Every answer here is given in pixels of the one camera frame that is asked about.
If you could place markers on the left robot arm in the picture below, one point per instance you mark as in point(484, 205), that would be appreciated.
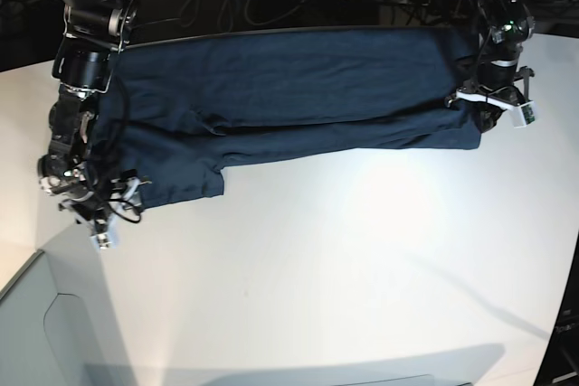
point(503, 26)

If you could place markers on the dark blue T-shirt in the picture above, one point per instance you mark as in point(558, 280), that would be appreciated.
point(178, 113)

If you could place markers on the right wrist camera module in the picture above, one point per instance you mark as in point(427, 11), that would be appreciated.
point(103, 240)

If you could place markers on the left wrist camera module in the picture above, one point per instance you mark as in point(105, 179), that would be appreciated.
point(524, 114)

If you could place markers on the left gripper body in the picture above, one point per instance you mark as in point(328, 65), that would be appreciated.
point(501, 84)

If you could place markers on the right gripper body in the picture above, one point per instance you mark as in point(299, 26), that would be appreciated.
point(96, 200)

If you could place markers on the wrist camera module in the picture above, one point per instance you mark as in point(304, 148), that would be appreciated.
point(524, 114)
point(103, 240)

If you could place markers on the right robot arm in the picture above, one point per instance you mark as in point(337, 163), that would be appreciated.
point(95, 33)

